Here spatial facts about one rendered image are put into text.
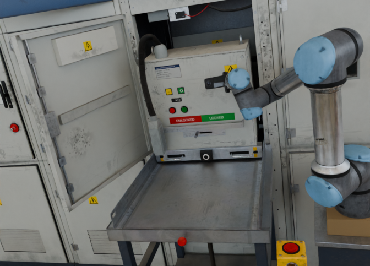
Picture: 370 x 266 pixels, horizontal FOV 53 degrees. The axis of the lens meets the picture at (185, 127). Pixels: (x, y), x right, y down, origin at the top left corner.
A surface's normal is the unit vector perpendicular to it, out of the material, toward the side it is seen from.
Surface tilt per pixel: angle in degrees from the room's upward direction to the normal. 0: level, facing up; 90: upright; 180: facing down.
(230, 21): 90
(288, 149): 90
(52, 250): 91
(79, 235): 90
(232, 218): 0
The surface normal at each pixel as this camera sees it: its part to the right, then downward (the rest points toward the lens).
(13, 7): 0.27, 0.29
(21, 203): -0.22, 0.36
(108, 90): 0.85, 0.04
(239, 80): 0.00, 0.08
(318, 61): -0.83, 0.25
